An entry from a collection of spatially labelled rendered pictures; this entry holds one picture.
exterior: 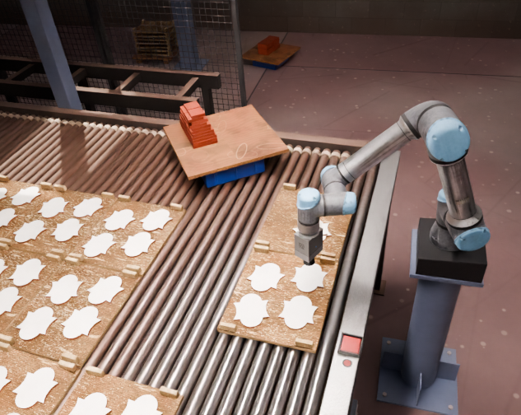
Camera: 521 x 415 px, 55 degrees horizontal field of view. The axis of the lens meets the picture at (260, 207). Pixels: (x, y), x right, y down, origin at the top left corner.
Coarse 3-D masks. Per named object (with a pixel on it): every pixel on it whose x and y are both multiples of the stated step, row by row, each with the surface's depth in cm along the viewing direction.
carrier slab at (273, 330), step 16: (256, 256) 199; (272, 256) 198; (288, 256) 198; (288, 272) 191; (336, 272) 190; (240, 288) 186; (288, 288) 185; (320, 288) 184; (272, 304) 180; (320, 304) 178; (224, 320) 176; (272, 320) 174; (320, 320) 173; (240, 336) 171; (256, 336) 170; (272, 336) 169; (288, 336) 169; (304, 336) 168
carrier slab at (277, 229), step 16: (288, 192) 229; (272, 208) 221; (288, 208) 220; (272, 224) 213; (288, 224) 212; (336, 224) 210; (272, 240) 205; (288, 240) 205; (336, 240) 203; (336, 256) 196
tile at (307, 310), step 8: (296, 296) 180; (304, 296) 180; (288, 304) 178; (296, 304) 178; (304, 304) 178; (288, 312) 175; (296, 312) 175; (304, 312) 175; (312, 312) 175; (288, 320) 173; (296, 320) 172; (304, 320) 172; (312, 320) 172; (296, 328) 170
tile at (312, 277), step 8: (296, 272) 190; (304, 272) 190; (312, 272) 189; (320, 272) 189; (296, 280) 187; (304, 280) 186; (312, 280) 186; (320, 280) 186; (304, 288) 183; (312, 288) 183
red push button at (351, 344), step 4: (344, 336) 168; (348, 336) 168; (344, 340) 167; (348, 340) 167; (352, 340) 166; (356, 340) 166; (360, 340) 166; (344, 344) 165; (348, 344) 165; (352, 344) 165; (356, 344) 165; (360, 344) 165; (344, 348) 164; (348, 348) 164; (352, 348) 164; (356, 348) 164; (356, 352) 163
